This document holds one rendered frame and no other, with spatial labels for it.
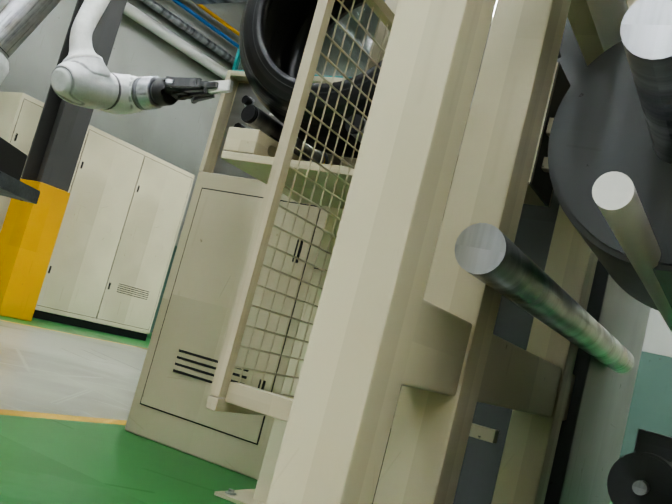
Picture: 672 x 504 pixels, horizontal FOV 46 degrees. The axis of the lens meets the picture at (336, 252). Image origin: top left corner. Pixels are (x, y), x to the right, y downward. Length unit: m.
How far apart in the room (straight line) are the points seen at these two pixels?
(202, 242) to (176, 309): 0.24
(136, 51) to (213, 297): 9.52
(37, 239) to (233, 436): 5.15
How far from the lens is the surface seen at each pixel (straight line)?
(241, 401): 1.12
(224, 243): 2.61
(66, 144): 7.54
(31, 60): 10.91
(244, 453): 2.47
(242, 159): 1.83
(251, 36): 1.94
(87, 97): 2.16
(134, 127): 11.92
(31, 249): 7.42
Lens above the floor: 0.42
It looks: 7 degrees up
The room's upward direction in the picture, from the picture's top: 15 degrees clockwise
